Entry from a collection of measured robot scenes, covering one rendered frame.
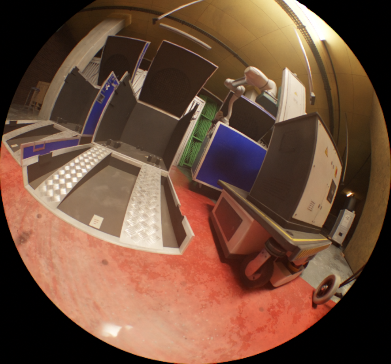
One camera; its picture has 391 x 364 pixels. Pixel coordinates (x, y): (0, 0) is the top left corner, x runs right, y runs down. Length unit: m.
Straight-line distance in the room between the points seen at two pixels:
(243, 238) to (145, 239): 0.42
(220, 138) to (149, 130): 1.23
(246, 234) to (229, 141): 1.15
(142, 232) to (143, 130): 1.79
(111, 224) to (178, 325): 0.46
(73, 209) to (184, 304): 0.56
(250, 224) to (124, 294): 0.52
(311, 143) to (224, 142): 1.10
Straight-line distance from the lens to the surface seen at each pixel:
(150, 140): 2.08
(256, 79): 1.22
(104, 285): 0.43
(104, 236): 0.52
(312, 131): 0.59
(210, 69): 1.85
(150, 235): 0.55
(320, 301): 0.92
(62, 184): 0.73
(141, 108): 2.17
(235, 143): 1.49
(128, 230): 0.54
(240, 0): 2.89
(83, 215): 0.59
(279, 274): 0.66
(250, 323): 0.57
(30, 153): 1.03
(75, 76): 2.16
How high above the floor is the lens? 0.41
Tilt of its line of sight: 5 degrees down
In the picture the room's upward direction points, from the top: 24 degrees clockwise
